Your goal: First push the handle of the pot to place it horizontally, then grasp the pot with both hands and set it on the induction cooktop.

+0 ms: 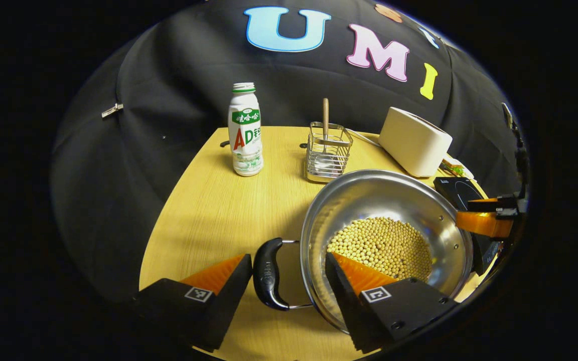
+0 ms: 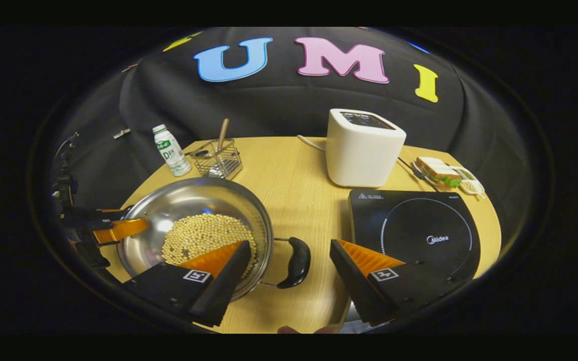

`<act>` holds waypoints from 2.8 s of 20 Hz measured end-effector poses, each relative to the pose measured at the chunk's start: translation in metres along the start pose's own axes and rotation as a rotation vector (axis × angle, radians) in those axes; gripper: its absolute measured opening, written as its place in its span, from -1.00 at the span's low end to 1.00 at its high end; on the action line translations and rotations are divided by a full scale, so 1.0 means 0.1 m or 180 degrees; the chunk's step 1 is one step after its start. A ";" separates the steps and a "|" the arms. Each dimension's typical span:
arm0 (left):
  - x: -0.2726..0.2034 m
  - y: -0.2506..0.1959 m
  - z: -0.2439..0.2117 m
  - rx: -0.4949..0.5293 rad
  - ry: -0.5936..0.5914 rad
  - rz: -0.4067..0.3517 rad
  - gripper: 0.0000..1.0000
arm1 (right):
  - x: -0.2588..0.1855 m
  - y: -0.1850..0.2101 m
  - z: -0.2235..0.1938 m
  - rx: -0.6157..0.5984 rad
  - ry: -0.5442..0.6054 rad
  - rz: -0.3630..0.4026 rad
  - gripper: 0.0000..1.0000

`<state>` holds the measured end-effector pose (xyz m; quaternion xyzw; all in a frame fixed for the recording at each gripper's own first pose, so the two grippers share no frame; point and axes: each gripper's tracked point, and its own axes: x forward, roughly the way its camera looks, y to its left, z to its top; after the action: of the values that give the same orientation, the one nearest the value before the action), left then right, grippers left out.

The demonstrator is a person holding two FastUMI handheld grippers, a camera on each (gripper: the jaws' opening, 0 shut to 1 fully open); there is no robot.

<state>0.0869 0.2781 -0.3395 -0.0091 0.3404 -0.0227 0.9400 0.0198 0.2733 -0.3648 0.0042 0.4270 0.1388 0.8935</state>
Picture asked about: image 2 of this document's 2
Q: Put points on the black induction cooktop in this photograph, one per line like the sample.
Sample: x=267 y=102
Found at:
x=419 y=225

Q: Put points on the white green drink bottle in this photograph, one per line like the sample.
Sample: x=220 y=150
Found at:
x=172 y=153

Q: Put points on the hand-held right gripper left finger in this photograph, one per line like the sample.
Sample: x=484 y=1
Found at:
x=229 y=283

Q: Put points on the pile of soybeans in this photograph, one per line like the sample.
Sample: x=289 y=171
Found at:
x=198 y=235

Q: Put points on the white toaster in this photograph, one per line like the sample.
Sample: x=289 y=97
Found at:
x=362 y=150

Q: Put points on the white divided dish with beans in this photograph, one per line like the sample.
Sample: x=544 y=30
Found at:
x=469 y=183

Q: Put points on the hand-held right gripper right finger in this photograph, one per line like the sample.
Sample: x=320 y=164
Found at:
x=349 y=281

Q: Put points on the metal backdrop clip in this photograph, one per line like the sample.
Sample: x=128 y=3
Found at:
x=122 y=134

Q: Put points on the sandwich with lettuce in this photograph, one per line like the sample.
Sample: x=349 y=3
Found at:
x=439 y=173

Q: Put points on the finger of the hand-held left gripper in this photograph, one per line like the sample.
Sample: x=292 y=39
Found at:
x=118 y=230

